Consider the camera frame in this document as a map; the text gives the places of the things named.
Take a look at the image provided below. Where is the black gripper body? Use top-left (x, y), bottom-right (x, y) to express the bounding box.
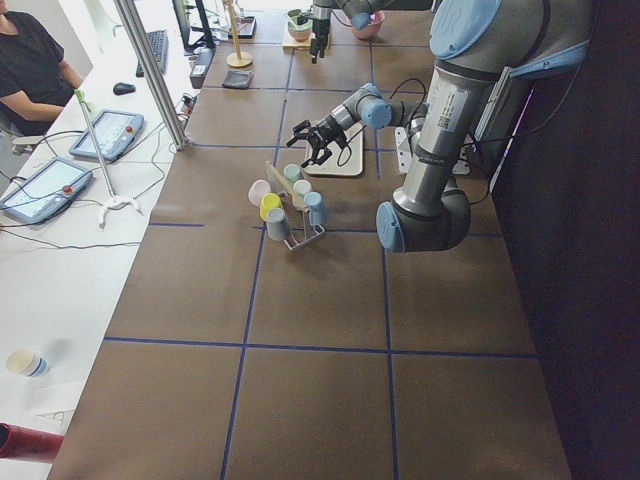
top-left (309, 123), bottom-right (346, 149)
top-left (309, 18), bottom-right (330, 56)

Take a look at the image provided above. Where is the mint green cup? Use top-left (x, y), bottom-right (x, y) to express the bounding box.
top-left (283, 163), bottom-right (304, 185)

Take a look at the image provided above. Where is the cream rabbit tray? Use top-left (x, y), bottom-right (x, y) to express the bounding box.
top-left (304, 123), bottom-right (364, 178)

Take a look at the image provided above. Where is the white cup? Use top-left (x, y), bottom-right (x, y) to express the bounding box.
top-left (293, 179), bottom-right (313, 198)

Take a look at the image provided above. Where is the light blue cup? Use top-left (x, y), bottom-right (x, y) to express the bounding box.
top-left (304, 191), bottom-right (328, 226)

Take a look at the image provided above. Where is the yellow cup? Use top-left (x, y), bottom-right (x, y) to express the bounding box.
top-left (259, 192), bottom-right (282, 221)

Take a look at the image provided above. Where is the pink cup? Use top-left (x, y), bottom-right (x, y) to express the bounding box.
top-left (247, 179), bottom-right (272, 207)

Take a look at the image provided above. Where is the grey cup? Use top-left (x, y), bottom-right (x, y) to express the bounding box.
top-left (266, 207), bottom-right (290, 241)

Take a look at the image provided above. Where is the paper cup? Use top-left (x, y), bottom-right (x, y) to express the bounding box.
top-left (5, 348), bottom-right (49, 378)

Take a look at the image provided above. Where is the green bowl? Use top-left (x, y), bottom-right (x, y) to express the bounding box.
top-left (287, 9), bottom-right (312, 42)

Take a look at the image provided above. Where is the wooden cutting board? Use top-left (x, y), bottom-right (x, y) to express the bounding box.
top-left (282, 17), bottom-right (316, 48)

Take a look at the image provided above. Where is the pink bowl with ice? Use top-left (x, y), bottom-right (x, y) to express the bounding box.
top-left (351, 11), bottom-right (385, 40)

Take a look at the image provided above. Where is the folded grey cloth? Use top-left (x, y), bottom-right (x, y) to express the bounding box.
top-left (221, 69), bottom-right (253, 90)

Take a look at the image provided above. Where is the wooden mug tree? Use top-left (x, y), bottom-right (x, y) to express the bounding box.
top-left (224, 0), bottom-right (253, 69)

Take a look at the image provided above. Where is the black monitor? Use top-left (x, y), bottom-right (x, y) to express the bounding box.
top-left (172, 0), bottom-right (216, 53)

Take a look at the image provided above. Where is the black box with label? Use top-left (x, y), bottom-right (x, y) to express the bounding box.
top-left (188, 48), bottom-right (214, 89)

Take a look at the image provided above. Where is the black keyboard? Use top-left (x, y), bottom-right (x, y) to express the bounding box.
top-left (146, 30), bottom-right (169, 75)

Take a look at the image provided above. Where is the black computer mouse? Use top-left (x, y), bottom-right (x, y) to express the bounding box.
top-left (112, 82), bottom-right (136, 96)

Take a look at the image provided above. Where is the far teach pendant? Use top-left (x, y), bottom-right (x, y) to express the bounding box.
top-left (69, 109), bottom-right (145, 162)

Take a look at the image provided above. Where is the teach pendant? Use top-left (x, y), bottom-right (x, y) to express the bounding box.
top-left (1, 157), bottom-right (93, 224)
top-left (69, 109), bottom-right (145, 162)

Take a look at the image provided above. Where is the metal rod grabber tool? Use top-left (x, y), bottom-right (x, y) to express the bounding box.
top-left (75, 89), bottom-right (142, 229)

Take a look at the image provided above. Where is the near teach pendant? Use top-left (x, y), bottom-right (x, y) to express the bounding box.
top-left (1, 157), bottom-right (93, 224)

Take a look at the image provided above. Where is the seated person black shirt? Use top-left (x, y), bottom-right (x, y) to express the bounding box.
top-left (1, 1), bottom-right (84, 136)

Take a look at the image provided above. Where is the red cylinder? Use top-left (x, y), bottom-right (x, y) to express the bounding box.
top-left (0, 423), bottom-right (65, 464)

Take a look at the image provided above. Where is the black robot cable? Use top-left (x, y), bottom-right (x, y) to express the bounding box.
top-left (337, 77), bottom-right (436, 169)

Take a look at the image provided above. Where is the white wire cup rack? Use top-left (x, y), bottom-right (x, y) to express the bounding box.
top-left (266, 162), bottom-right (326, 251)

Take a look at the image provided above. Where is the aluminium frame post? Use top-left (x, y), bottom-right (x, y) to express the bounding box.
top-left (114, 0), bottom-right (188, 151)

